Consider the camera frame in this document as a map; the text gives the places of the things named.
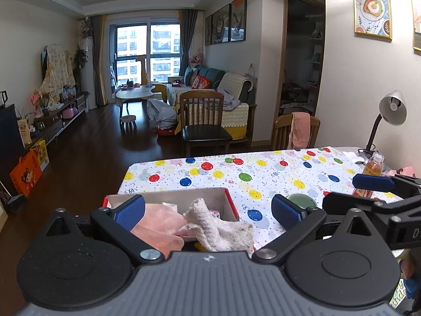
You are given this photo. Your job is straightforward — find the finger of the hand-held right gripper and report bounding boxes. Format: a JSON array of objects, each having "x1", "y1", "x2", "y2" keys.
[
  {"x1": 352, "y1": 175, "x2": 421, "y2": 198},
  {"x1": 324, "y1": 191, "x2": 395, "y2": 214}
]

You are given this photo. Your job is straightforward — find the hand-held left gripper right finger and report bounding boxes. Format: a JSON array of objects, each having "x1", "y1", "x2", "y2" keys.
[{"x1": 252, "y1": 194, "x2": 389, "y2": 264}]

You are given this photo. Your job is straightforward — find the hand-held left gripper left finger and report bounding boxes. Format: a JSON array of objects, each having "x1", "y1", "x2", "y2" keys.
[{"x1": 31, "y1": 195, "x2": 164, "y2": 265}]

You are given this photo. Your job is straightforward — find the pink cloth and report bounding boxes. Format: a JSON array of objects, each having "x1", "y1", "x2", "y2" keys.
[{"x1": 132, "y1": 202, "x2": 186, "y2": 259}]

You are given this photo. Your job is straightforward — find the white fluffy cloth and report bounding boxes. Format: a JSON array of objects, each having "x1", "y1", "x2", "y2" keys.
[{"x1": 182, "y1": 197, "x2": 256, "y2": 257}]

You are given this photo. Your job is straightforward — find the red white cardboard box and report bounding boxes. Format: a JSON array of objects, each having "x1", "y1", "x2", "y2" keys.
[{"x1": 103, "y1": 187, "x2": 240, "y2": 238}]

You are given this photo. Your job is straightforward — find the person's right hand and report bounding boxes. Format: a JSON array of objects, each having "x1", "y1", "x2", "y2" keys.
[{"x1": 399, "y1": 248, "x2": 421, "y2": 300}]

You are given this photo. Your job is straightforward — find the orange drink bottle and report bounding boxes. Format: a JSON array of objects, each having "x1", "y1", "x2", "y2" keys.
[{"x1": 352, "y1": 152, "x2": 385, "y2": 198}]

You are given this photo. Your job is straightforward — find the pink plastic bag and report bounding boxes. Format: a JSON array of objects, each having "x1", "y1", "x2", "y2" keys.
[{"x1": 385, "y1": 166, "x2": 417, "y2": 176}]

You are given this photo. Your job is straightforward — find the white green-print cloth bag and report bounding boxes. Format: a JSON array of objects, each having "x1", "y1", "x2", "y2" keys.
[{"x1": 388, "y1": 278, "x2": 408, "y2": 310}]

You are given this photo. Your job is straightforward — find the white desk lamp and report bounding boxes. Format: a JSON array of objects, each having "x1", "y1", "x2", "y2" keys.
[{"x1": 358, "y1": 90, "x2": 408, "y2": 163}]

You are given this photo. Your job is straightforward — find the wooden chair with pink towel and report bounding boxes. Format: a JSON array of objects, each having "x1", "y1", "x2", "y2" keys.
[{"x1": 271, "y1": 112, "x2": 320, "y2": 151}]

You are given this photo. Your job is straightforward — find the pink towel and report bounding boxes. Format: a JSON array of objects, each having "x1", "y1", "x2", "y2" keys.
[{"x1": 287, "y1": 112, "x2": 311, "y2": 150}]

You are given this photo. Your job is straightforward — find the small stool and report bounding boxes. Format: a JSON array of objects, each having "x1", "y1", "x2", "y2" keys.
[{"x1": 119, "y1": 115, "x2": 137, "y2": 132}]

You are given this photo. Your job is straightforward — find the grey cloth bundle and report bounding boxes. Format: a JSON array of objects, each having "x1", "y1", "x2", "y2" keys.
[{"x1": 146, "y1": 98, "x2": 178, "y2": 129}]

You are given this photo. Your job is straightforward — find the yellow box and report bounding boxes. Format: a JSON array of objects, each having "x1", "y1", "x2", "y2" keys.
[{"x1": 30, "y1": 140, "x2": 50, "y2": 172}]

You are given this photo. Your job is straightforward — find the wooden chair dark seat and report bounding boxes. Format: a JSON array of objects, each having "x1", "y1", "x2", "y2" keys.
[{"x1": 179, "y1": 90, "x2": 233, "y2": 157}]

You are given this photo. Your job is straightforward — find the orange gift bag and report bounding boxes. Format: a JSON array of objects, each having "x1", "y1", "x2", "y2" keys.
[{"x1": 9, "y1": 156, "x2": 43, "y2": 198}]

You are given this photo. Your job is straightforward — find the cream crochet sofa cover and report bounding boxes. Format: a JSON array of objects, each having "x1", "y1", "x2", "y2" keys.
[{"x1": 215, "y1": 72, "x2": 252, "y2": 129}]

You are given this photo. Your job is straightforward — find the low media cabinet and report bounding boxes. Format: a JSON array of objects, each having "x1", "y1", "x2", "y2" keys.
[{"x1": 20, "y1": 92, "x2": 90, "y2": 149}]

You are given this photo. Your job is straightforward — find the oval coffee table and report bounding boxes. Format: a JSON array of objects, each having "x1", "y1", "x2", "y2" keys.
[{"x1": 116, "y1": 85, "x2": 156, "y2": 114}]

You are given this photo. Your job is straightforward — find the small wooden armchair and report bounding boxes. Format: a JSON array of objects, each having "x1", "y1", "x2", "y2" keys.
[{"x1": 152, "y1": 83, "x2": 168, "y2": 102}]

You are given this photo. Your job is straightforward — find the grey clothing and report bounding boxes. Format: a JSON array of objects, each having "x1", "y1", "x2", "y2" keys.
[{"x1": 206, "y1": 89, "x2": 244, "y2": 111}]

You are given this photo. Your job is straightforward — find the beige carton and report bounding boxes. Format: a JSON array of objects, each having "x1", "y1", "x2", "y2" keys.
[{"x1": 17, "y1": 119, "x2": 32, "y2": 145}]

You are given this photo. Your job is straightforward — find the wooden stand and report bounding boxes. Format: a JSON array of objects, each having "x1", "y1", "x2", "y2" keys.
[{"x1": 135, "y1": 54, "x2": 148, "y2": 86}]

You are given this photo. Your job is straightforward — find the white tower air conditioner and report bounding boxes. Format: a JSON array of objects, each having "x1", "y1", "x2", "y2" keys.
[{"x1": 81, "y1": 38, "x2": 97, "y2": 109}]

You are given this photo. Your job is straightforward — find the black screen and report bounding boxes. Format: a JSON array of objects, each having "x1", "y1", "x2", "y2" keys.
[{"x1": 0, "y1": 90, "x2": 25, "y2": 185}]

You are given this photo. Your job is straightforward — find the pink flowers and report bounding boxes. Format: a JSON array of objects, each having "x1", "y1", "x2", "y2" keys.
[{"x1": 31, "y1": 90, "x2": 50, "y2": 111}]

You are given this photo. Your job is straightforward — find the red cushion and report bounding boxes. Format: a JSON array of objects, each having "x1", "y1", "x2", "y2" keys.
[{"x1": 192, "y1": 75, "x2": 213, "y2": 89}]

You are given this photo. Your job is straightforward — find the teal sofa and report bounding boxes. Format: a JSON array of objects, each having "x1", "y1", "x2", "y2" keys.
[{"x1": 167, "y1": 66, "x2": 257, "y2": 144}]

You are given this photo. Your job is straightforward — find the grey yellow curtain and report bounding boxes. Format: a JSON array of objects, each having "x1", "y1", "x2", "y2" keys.
[
  {"x1": 178, "y1": 9, "x2": 199, "y2": 76},
  {"x1": 89, "y1": 15, "x2": 109, "y2": 106}
]

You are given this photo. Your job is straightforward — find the green potted plant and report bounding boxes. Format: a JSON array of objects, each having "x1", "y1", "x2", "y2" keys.
[{"x1": 73, "y1": 49, "x2": 88, "y2": 83}]

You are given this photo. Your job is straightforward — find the floral cloth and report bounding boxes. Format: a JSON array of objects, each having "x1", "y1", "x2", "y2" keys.
[{"x1": 39, "y1": 44, "x2": 76, "y2": 96}]

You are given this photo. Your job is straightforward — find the gold framed figure picture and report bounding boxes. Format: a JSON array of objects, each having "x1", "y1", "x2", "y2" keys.
[{"x1": 407, "y1": 0, "x2": 421, "y2": 51}]

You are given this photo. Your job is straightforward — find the large window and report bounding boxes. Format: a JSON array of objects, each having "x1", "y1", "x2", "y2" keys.
[{"x1": 108, "y1": 18, "x2": 182, "y2": 86}]

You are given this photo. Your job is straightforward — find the gold framed food picture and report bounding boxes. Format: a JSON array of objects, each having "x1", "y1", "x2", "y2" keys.
[{"x1": 353, "y1": 0, "x2": 393, "y2": 42}]

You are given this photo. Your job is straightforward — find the dried flower bouquet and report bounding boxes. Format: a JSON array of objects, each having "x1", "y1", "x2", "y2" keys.
[{"x1": 80, "y1": 18, "x2": 93, "y2": 40}]

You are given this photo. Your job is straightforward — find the wooden door frame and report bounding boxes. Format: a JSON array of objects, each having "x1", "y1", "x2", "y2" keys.
[{"x1": 279, "y1": 0, "x2": 326, "y2": 129}]

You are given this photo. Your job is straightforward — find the dark framed wall picture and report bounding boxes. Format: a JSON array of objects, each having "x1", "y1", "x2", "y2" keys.
[
  {"x1": 204, "y1": 15, "x2": 213, "y2": 46},
  {"x1": 230, "y1": 0, "x2": 247, "y2": 42},
  {"x1": 211, "y1": 4, "x2": 231, "y2": 44}
]

